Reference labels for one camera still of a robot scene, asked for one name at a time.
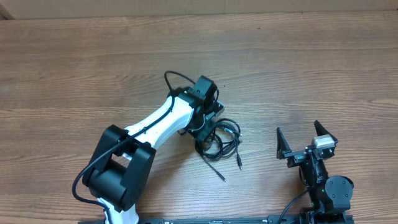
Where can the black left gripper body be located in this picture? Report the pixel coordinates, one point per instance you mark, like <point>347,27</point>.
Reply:
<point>200,127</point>

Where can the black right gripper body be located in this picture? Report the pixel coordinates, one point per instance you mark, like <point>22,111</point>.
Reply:
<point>296,158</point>

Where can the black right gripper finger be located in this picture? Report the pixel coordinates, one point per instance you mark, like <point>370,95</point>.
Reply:
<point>322,131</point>
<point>283,148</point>

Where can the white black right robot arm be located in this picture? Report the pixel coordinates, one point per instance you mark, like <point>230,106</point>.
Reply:
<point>329,195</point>

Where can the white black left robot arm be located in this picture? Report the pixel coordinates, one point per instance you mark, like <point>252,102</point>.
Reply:
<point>119,168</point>

